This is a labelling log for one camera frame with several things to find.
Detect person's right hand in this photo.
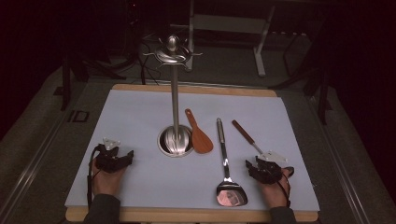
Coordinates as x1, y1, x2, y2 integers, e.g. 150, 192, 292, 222
260, 176, 292, 209

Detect aluminium floor rail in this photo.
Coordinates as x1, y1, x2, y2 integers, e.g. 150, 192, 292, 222
309, 99, 373, 224
0, 116, 74, 224

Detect black floor cables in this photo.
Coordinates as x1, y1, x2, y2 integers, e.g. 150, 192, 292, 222
136, 32, 164, 87

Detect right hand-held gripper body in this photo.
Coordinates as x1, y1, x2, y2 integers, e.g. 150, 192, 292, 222
253, 150, 289, 186

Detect steel spatula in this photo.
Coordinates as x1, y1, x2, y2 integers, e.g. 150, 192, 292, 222
215, 117, 249, 208

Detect person's left hand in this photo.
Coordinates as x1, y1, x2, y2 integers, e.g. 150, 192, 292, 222
91, 161, 127, 196

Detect steel utensil stand with hooks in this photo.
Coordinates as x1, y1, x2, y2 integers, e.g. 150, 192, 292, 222
143, 34, 204, 159

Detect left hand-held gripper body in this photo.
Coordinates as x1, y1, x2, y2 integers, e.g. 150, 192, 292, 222
94, 136, 129, 174

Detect white metal desk frame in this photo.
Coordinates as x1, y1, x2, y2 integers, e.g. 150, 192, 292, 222
169, 0, 276, 78

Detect wooden rice paddle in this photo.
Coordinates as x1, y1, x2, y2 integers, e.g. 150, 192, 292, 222
184, 107, 215, 155

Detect small black floor frame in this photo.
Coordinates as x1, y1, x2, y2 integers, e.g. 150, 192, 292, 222
67, 109, 91, 123

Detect black metal stand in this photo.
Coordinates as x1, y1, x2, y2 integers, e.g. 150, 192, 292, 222
269, 27, 333, 126
59, 46, 127, 112

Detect steel ladle with wooden handle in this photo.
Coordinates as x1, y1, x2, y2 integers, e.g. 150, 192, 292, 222
231, 119, 295, 180

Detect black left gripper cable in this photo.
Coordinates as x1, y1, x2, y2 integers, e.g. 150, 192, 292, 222
87, 144, 105, 210

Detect white table sheet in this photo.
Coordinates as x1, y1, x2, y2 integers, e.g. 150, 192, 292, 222
64, 89, 321, 213

